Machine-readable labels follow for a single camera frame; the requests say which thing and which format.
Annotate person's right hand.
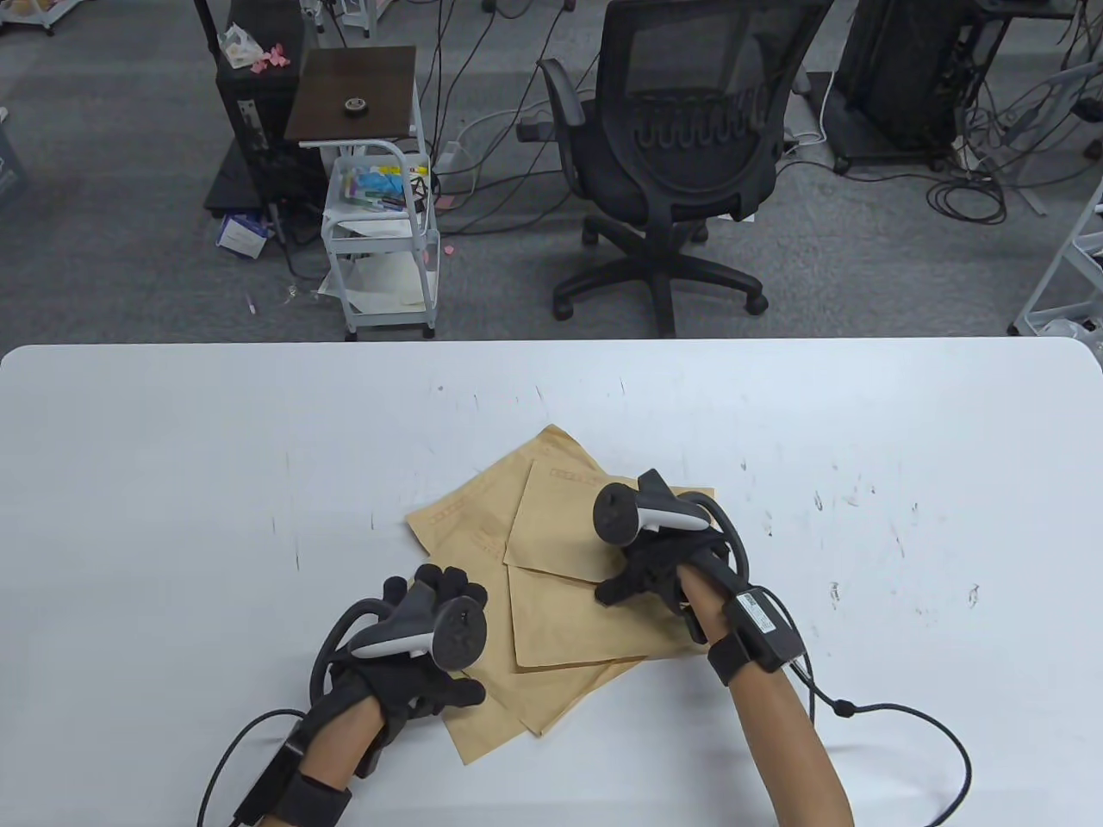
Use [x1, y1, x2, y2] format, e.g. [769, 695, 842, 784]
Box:
[595, 527, 733, 644]

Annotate person's left hand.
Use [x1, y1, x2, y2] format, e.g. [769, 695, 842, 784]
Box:
[303, 566, 489, 778]

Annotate group of brown paper envelopes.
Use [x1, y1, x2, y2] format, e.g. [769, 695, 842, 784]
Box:
[405, 425, 718, 766]

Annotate person's left forearm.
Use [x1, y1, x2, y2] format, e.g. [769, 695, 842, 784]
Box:
[293, 693, 386, 792]

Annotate person's right forearm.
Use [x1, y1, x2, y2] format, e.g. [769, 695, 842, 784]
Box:
[679, 564, 856, 827]

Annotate grey and white tracking controller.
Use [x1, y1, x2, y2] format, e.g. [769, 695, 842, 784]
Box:
[310, 584, 490, 692]
[591, 469, 752, 595]

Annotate black fabric wristband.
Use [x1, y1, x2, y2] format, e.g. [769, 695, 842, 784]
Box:
[707, 631, 766, 687]
[274, 769, 354, 827]

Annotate black sensor box with label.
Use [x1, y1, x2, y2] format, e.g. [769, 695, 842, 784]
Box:
[722, 586, 811, 673]

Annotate black mesh office chair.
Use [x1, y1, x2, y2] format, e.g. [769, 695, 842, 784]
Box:
[515, 0, 835, 339]

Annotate white papers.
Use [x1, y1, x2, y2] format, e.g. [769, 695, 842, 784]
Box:
[340, 254, 427, 315]

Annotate white rolling cart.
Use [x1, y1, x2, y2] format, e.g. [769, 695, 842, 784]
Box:
[321, 78, 442, 341]

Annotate blue and white box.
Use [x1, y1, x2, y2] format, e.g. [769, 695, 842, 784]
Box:
[215, 213, 270, 260]

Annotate black equipment cabinet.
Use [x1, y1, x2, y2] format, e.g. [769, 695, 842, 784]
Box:
[834, 0, 1013, 166]

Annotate black computer tower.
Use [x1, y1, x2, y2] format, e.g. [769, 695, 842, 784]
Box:
[214, 0, 324, 227]

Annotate dark brown wooden board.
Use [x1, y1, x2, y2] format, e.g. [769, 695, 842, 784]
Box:
[284, 46, 418, 144]

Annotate crumpled clear plastic bag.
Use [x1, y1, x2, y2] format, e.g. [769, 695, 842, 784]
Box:
[220, 23, 264, 70]

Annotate black glove cable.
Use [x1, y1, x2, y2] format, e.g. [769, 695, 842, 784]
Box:
[788, 659, 975, 827]
[196, 708, 307, 827]

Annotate white metal frame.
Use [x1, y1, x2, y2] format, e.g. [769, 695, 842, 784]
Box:
[1010, 177, 1103, 339]

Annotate coiled black cable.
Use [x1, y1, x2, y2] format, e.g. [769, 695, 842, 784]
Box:
[926, 164, 1009, 227]

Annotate black flat base plate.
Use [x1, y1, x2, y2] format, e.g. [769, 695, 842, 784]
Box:
[203, 138, 264, 214]

